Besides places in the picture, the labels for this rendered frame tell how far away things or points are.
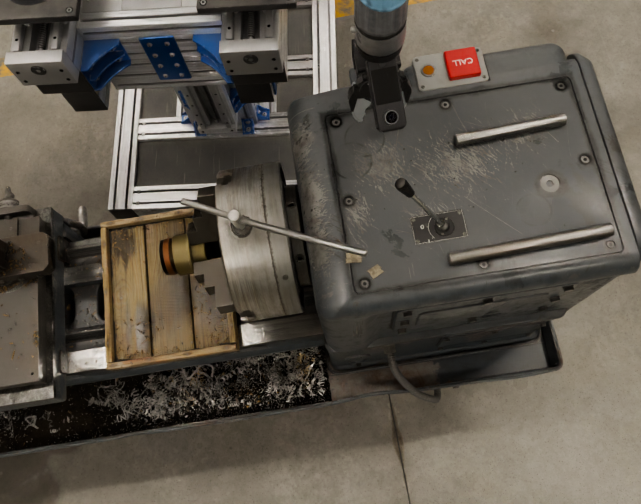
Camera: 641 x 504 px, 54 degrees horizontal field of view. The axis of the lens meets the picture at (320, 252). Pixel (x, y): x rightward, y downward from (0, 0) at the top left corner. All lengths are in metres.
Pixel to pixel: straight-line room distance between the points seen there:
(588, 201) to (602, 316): 1.35
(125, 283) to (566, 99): 1.04
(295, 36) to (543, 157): 1.60
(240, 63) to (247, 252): 0.53
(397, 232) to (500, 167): 0.22
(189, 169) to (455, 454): 1.40
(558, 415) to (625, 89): 1.35
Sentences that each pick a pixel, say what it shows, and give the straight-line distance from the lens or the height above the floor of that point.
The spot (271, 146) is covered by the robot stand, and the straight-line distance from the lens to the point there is 2.37.
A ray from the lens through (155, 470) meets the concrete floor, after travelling 2.40.
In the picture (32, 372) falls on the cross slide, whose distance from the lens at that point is 1.51.
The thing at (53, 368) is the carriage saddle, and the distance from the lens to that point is 1.54.
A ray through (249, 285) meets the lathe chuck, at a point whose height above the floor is 1.18.
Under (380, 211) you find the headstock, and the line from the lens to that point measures 1.11.
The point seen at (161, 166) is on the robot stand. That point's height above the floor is 0.21.
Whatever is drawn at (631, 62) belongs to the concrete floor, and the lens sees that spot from 2.99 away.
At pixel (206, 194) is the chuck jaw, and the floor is 1.20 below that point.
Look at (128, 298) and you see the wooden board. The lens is 1.55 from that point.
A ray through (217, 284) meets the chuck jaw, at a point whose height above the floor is 1.11.
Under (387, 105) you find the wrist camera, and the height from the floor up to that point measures 1.44.
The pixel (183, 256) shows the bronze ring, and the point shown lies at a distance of 1.28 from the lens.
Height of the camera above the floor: 2.29
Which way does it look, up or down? 72 degrees down
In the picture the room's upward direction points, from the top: 12 degrees counter-clockwise
